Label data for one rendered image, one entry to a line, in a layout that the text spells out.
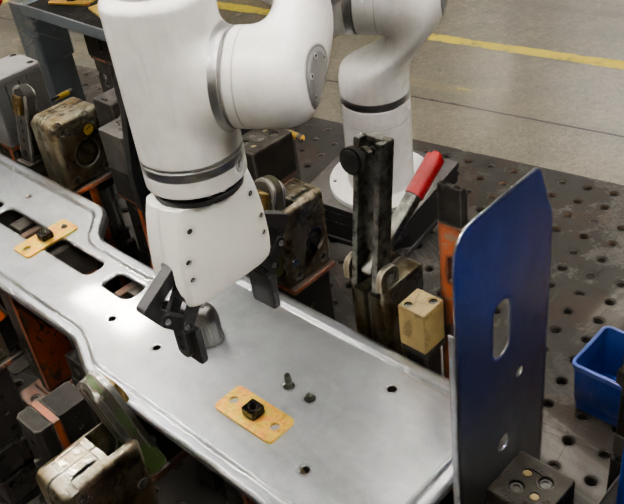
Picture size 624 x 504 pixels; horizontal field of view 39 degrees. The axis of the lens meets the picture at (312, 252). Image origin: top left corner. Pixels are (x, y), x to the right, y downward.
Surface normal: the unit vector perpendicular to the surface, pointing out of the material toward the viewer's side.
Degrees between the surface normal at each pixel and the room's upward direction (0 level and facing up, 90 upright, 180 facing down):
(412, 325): 90
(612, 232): 0
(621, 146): 0
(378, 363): 0
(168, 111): 90
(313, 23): 62
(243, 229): 90
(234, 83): 68
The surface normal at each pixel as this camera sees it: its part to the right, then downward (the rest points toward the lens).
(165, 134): -0.15, 0.60
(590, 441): -0.12, -0.80
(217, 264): 0.69, 0.41
